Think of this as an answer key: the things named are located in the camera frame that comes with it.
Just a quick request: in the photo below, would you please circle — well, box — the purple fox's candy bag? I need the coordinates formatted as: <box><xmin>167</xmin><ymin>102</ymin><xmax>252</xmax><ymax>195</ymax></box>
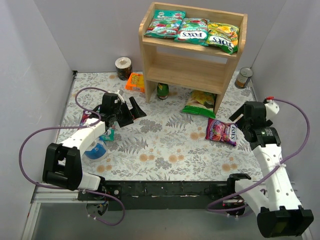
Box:
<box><xmin>205</xmin><ymin>118</ymin><xmax>237</xmax><ymax>147</ymax></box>
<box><xmin>79</xmin><ymin>110</ymin><xmax>92</xmax><ymax>127</ymax></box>

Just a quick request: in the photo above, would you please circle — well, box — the yellow green Fox's candy bag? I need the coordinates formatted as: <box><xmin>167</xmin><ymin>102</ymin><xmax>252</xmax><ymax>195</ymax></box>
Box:
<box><xmin>206</xmin><ymin>22</ymin><xmax>240</xmax><ymax>55</ymax></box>

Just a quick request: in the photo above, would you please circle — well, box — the teal Fox's candy bag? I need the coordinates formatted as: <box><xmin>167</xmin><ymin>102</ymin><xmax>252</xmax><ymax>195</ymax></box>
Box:
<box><xmin>144</xmin><ymin>9</ymin><xmax>186</xmax><ymax>39</ymax></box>
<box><xmin>174</xmin><ymin>17</ymin><xmax>209</xmax><ymax>46</ymax></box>

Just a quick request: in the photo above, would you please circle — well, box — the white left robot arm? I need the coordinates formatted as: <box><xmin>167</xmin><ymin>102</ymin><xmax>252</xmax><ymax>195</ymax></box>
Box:
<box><xmin>42</xmin><ymin>92</ymin><xmax>146</xmax><ymax>191</ymax></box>

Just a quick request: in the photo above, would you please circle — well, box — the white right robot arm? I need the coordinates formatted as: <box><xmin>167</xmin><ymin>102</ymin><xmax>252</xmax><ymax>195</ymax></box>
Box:
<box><xmin>229</xmin><ymin>97</ymin><xmax>314</xmax><ymax>238</ymax></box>

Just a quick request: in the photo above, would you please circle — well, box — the orange candy box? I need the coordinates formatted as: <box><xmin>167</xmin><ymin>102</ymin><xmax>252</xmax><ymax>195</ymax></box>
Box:
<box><xmin>124</xmin><ymin>72</ymin><xmax>145</xmax><ymax>93</ymax></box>

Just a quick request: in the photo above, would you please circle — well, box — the wooden two-tier shelf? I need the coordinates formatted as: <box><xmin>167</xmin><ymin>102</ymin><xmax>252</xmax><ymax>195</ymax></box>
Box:
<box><xmin>138</xmin><ymin>2</ymin><xmax>248</xmax><ymax>112</ymax></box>

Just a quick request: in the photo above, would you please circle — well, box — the green glass bottle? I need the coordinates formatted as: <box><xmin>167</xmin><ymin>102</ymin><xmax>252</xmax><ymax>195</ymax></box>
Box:
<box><xmin>156</xmin><ymin>82</ymin><xmax>169</xmax><ymax>100</ymax></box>

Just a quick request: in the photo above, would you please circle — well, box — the metal tin can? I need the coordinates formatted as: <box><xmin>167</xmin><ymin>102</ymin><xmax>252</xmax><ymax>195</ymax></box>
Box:
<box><xmin>234</xmin><ymin>67</ymin><xmax>254</xmax><ymax>89</ymax></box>

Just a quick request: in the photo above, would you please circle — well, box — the green cassava chips bag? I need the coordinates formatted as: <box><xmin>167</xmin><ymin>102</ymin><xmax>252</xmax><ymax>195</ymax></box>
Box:
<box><xmin>181</xmin><ymin>90</ymin><xmax>216</xmax><ymax>119</ymax></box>

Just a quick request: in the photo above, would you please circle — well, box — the dark tape roll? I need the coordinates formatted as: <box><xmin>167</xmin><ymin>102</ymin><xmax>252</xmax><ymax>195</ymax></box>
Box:
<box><xmin>115</xmin><ymin>57</ymin><xmax>133</xmax><ymax>81</ymax></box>

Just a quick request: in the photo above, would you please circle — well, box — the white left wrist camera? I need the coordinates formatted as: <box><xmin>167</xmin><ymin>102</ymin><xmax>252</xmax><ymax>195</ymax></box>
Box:
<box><xmin>113</xmin><ymin>89</ymin><xmax>125</xmax><ymax>104</ymax></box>

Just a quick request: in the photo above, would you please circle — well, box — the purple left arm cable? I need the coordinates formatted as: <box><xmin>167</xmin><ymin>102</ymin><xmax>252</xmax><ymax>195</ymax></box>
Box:
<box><xmin>18</xmin><ymin>87</ymin><xmax>127</xmax><ymax>227</ymax></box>

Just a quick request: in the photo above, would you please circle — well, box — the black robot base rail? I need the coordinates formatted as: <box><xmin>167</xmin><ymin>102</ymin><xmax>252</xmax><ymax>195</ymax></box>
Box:
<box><xmin>77</xmin><ymin>173</ymin><xmax>251</xmax><ymax>216</ymax></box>

